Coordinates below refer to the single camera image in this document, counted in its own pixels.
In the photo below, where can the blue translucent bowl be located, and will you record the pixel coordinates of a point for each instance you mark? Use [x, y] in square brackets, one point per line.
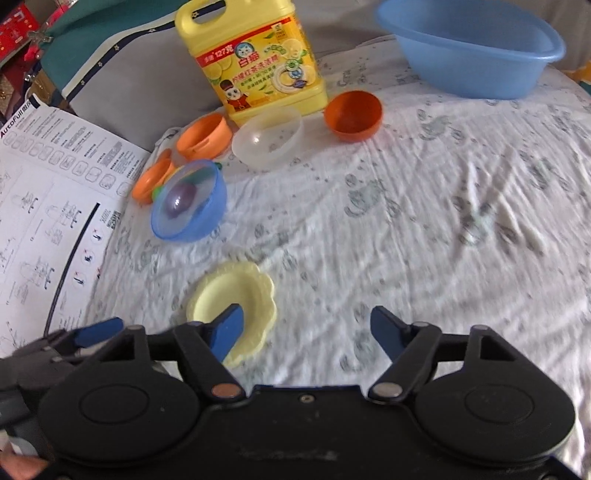
[212, 207]

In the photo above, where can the green toy leafy vegetable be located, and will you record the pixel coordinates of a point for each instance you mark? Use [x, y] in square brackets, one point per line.
[159, 191]

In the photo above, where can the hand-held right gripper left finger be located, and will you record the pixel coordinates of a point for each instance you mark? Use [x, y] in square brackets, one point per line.
[228, 333]

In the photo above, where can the clear plastic bowl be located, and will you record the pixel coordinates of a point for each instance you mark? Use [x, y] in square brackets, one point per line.
[263, 143]

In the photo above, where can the teal pillow with navy stripe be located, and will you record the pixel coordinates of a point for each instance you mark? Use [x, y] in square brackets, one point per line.
[83, 46]

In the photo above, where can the yellow detergent bottle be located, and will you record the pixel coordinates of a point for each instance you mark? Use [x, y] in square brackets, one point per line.
[249, 69]

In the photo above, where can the white instruction sheet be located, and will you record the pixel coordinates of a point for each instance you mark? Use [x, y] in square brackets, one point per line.
[46, 207]

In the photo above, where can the red printed box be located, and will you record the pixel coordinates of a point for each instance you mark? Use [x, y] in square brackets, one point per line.
[14, 27]

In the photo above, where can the white printed bed sheet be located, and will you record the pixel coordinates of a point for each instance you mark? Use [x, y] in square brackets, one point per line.
[369, 207]

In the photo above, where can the orange plastic cup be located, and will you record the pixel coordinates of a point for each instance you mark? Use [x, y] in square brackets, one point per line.
[203, 143]

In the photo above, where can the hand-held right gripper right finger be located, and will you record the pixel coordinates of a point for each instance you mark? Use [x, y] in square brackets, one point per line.
[387, 330]

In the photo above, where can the blue plastic basin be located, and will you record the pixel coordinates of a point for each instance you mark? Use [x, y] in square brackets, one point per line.
[461, 60]

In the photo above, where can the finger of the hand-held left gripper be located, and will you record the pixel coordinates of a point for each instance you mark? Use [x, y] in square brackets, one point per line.
[99, 333]

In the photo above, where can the orange plastic plate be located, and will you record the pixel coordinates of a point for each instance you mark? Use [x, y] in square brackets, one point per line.
[147, 179]

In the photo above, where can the orange plastic bowl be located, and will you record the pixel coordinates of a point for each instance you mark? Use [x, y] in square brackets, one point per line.
[351, 120]

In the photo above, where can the person's left hand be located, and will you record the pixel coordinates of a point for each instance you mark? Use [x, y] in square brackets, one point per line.
[18, 468]

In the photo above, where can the pale yellow scalloped plate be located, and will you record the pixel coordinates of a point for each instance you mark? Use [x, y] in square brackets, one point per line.
[221, 290]

